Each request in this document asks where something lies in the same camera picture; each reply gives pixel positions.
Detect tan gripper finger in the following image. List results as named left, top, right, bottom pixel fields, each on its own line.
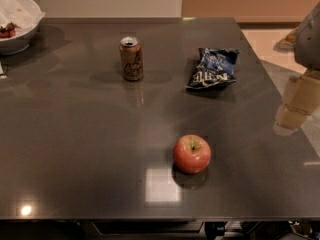
left=275, top=69, right=320, bottom=131

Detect blue chip bag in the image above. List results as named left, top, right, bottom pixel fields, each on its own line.
left=186, top=47, right=240, bottom=90

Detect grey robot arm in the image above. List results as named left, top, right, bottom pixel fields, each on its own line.
left=273, top=3, right=320, bottom=136

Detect red apple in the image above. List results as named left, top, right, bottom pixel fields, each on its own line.
left=173, top=134, right=211, bottom=174

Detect brown soda can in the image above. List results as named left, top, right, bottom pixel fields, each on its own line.
left=119, top=36, right=143, bottom=81

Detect white bowl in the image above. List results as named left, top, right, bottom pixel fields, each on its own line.
left=0, top=0, right=46, bottom=56

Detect red strawberries in bowl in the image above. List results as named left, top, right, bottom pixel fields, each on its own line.
left=0, top=22, right=18, bottom=38

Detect white napkin in bowl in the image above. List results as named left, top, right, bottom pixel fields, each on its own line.
left=0, top=0, right=45, bottom=28

